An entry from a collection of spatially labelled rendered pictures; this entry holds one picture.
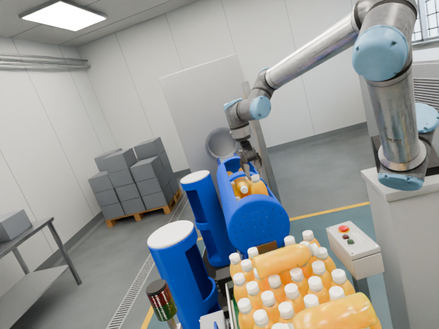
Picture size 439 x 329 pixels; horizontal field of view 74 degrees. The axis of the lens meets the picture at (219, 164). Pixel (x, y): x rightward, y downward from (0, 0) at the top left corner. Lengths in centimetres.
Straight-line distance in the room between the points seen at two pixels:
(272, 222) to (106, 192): 421
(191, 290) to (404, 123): 133
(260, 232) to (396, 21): 93
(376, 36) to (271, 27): 565
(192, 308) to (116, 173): 356
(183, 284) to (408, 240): 113
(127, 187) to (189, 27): 345
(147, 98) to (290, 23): 332
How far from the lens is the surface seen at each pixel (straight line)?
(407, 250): 163
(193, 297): 181
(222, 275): 131
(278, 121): 644
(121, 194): 520
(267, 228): 136
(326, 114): 656
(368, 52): 80
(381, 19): 83
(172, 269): 171
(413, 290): 176
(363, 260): 112
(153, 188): 494
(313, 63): 109
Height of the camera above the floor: 174
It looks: 15 degrees down
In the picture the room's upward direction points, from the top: 18 degrees counter-clockwise
